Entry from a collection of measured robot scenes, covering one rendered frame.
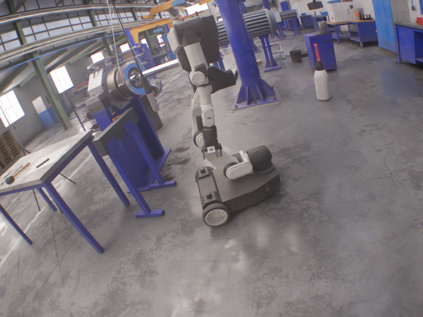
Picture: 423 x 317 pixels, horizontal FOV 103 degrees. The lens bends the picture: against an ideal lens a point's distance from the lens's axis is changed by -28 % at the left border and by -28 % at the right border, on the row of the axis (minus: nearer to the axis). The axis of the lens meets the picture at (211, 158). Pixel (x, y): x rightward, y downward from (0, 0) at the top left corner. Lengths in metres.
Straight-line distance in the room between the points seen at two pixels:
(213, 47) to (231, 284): 1.42
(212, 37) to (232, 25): 2.14
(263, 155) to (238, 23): 2.29
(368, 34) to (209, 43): 6.21
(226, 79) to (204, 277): 1.27
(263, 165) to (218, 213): 0.50
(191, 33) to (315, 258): 1.44
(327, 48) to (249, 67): 1.81
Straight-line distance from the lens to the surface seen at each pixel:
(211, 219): 1.74
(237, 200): 1.73
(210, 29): 1.45
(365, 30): 7.25
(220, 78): 1.51
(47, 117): 14.63
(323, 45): 4.77
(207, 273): 1.57
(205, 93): 1.32
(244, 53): 3.61
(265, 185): 1.77
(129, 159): 2.48
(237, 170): 1.74
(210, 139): 1.40
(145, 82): 1.53
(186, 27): 1.27
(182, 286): 1.59
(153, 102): 1.55
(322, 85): 3.35
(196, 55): 1.27
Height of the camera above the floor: 1.28
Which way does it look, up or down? 29 degrees down
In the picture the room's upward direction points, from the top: 21 degrees counter-clockwise
